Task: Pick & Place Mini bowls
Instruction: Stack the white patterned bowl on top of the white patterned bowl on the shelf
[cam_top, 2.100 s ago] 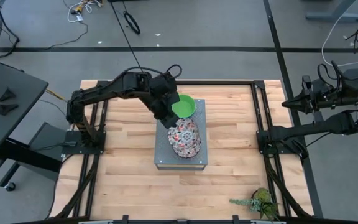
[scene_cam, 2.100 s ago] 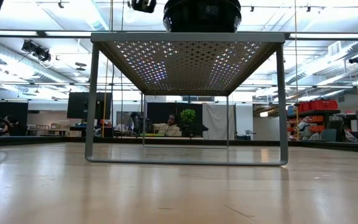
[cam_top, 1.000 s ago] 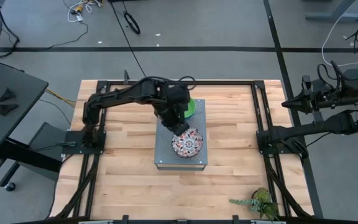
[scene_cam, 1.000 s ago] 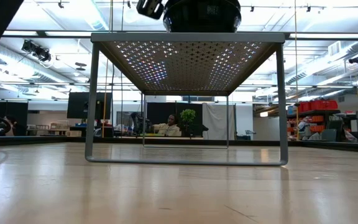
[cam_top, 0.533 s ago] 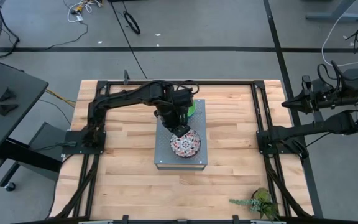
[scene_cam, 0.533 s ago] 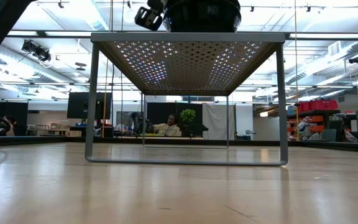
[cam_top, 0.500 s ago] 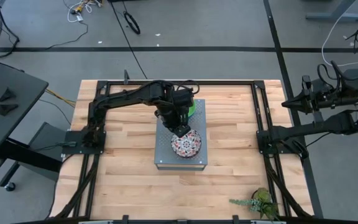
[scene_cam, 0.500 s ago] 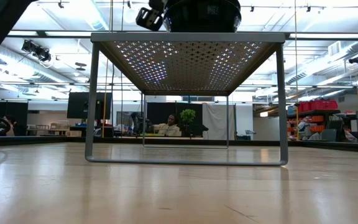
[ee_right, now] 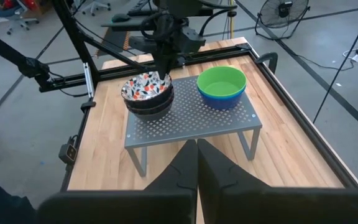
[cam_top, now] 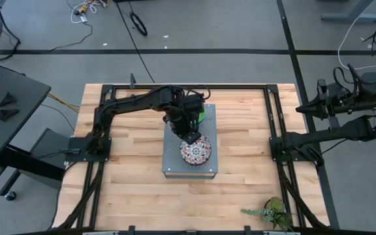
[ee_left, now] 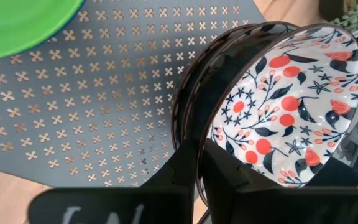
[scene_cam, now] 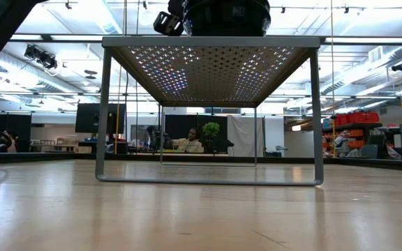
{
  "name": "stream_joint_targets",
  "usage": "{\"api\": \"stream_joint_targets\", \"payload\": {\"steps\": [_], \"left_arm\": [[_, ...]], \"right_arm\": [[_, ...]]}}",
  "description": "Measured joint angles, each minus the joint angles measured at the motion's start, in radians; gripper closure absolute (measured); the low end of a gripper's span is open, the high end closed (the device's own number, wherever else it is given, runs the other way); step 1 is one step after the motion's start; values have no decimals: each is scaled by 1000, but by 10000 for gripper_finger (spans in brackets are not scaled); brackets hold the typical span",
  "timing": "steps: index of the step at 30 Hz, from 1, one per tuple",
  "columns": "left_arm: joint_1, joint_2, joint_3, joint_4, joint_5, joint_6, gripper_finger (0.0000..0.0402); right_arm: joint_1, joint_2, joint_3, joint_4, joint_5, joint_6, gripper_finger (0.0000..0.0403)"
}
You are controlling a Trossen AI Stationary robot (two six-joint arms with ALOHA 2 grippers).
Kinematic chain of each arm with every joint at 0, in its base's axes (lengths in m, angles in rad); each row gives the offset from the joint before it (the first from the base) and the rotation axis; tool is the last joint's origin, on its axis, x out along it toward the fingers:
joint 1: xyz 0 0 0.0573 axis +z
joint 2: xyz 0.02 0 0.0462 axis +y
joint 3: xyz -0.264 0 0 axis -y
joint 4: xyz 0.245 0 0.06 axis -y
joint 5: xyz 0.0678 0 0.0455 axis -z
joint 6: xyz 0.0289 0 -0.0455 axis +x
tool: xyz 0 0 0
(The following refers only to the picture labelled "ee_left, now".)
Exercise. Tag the small floral ceramic bowl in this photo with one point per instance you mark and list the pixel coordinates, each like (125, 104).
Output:
(182, 118)
(291, 102)

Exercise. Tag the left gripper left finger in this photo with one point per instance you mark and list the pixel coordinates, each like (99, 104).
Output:
(154, 202)

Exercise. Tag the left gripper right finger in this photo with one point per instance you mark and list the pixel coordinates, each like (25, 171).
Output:
(259, 205)

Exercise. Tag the green plastic bowl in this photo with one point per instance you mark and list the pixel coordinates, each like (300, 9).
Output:
(20, 25)

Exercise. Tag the grey perforated metal shelf riser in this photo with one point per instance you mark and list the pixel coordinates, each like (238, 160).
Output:
(17, 166)

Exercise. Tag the large floral ceramic bowl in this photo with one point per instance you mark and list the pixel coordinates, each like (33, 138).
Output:
(174, 118)

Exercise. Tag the small potted green plant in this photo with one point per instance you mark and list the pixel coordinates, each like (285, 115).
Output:
(353, 18)

